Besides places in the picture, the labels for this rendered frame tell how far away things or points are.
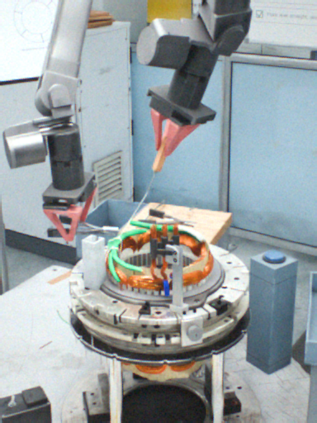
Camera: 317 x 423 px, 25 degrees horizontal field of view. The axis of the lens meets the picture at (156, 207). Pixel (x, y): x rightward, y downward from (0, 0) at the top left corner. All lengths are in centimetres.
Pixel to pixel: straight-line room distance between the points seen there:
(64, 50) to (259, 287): 63
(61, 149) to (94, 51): 236
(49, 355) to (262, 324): 48
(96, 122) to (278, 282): 228
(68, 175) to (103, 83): 243
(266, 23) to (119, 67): 78
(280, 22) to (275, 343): 216
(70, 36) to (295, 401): 84
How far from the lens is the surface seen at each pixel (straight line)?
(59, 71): 123
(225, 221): 160
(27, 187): 383
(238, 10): 106
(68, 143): 122
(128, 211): 172
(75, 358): 165
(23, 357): 168
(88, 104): 356
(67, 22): 126
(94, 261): 123
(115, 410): 132
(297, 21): 345
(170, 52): 108
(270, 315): 152
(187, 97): 114
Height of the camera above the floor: 169
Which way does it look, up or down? 22 degrees down
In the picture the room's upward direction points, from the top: 1 degrees counter-clockwise
